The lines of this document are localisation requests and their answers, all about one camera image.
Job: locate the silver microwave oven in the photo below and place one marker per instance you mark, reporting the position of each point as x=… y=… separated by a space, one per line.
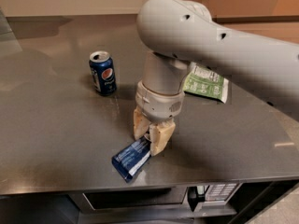
x=193 y=198

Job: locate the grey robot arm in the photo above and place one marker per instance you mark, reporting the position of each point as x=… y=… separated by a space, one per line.
x=180 y=33

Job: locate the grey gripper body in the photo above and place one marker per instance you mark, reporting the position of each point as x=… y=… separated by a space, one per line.
x=159 y=104

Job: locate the green snack bag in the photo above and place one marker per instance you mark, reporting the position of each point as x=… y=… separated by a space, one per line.
x=204 y=82

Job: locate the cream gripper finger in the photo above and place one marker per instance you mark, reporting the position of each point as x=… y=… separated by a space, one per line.
x=141 y=124
x=159 y=134

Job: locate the blue Pepsi soda can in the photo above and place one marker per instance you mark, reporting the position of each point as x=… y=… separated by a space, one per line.
x=102 y=68

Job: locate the blue RXBAR wrapper bar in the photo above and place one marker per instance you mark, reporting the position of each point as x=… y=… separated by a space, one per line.
x=129 y=160

